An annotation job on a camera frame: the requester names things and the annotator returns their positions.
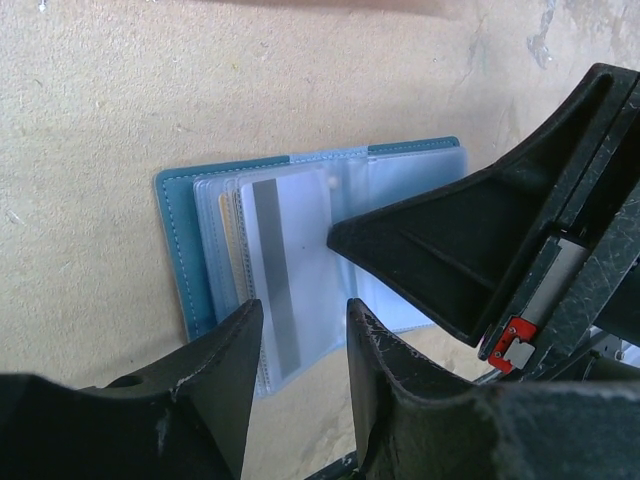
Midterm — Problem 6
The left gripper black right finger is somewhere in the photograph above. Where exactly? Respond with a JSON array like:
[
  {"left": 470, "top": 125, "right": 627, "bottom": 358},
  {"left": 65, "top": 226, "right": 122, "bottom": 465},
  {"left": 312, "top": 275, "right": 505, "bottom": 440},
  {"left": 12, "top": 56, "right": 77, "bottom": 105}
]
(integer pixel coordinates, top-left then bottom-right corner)
[{"left": 347, "top": 299, "right": 498, "bottom": 479}]

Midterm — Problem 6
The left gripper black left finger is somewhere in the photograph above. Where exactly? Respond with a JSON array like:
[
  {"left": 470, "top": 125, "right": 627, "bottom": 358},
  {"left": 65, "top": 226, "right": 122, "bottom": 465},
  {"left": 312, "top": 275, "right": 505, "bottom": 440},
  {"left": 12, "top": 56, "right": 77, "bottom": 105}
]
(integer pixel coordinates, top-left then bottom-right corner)
[{"left": 83, "top": 300, "right": 263, "bottom": 479}]

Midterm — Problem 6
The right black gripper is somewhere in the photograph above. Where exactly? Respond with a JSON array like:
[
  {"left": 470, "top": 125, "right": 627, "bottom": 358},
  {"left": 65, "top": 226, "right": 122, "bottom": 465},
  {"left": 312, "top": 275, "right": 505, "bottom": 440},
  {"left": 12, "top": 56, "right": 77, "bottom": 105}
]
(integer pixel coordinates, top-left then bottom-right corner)
[{"left": 327, "top": 64, "right": 639, "bottom": 379}]

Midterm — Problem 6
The blue card holder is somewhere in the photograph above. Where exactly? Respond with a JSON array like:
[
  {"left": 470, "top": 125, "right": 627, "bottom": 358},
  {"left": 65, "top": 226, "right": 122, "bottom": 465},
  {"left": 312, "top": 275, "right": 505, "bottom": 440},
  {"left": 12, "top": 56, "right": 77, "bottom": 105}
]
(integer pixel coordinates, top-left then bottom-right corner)
[{"left": 154, "top": 137, "right": 467, "bottom": 397}]

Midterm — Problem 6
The white card grey stripe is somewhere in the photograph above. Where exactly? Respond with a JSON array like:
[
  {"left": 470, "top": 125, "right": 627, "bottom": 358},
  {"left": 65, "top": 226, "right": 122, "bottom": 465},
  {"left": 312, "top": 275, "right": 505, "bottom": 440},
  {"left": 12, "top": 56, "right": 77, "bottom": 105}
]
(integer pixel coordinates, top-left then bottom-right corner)
[{"left": 239, "top": 168, "right": 344, "bottom": 390}]

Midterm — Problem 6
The yellow card in sleeve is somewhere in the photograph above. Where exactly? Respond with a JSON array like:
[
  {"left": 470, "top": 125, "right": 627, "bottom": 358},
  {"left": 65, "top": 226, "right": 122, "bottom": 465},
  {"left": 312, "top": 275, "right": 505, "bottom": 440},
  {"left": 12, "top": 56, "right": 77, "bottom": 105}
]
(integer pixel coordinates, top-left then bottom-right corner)
[{"left": 218, "top": 192, "right": 242, "bottom": 301}]

